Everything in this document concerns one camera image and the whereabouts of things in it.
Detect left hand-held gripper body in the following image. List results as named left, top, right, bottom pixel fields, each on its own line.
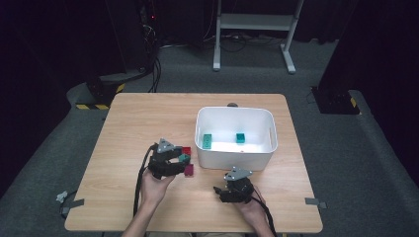
left=147, top=137, right=176, bottom=181

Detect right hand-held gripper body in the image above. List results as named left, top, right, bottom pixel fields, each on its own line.
left=223, top=166, right=255, bottom=203

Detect white plastic bin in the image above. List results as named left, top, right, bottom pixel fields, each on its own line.
left=195, top=106, right=280, bottom=172

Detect person's right hand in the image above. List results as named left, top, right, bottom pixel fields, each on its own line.
left=235, top=187, right=266, bottom=225

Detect person's left hand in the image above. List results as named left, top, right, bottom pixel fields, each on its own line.
left=139, top=171, right=176, bottom=211

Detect grey tape strip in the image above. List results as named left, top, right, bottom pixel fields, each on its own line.
left=59, top=198, right=86, bottom=216
left=304, top=197, right=328, bottom=210

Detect black stand base striped tape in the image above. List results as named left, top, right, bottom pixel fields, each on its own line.
left=75, top=75, right=126, bottom=112

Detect white metal stand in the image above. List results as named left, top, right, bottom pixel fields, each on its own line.
left=212, top=0, right=305, bottom=75

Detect dark curtain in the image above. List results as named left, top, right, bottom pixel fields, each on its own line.
left=317, top=0, right=419, bottom=189
left=0, top=0, right=126, bottom=198

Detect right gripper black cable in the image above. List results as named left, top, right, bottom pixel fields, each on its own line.
left=251, top=194, right=278, bottom=237

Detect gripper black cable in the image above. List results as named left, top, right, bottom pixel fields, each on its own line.
left=251, top=194, right=278, bottom=237
left=132, top=143, right=158, bottom=218

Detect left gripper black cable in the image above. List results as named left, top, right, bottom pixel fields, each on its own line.
left=132, top=143, right=158, bottom=218

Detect bundle of black floor cables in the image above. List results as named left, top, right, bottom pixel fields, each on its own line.
left=137, top=6, right=163, bottom=94

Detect black cables under stand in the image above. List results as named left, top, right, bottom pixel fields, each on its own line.
left=202, top=31, right=286, bottom=53

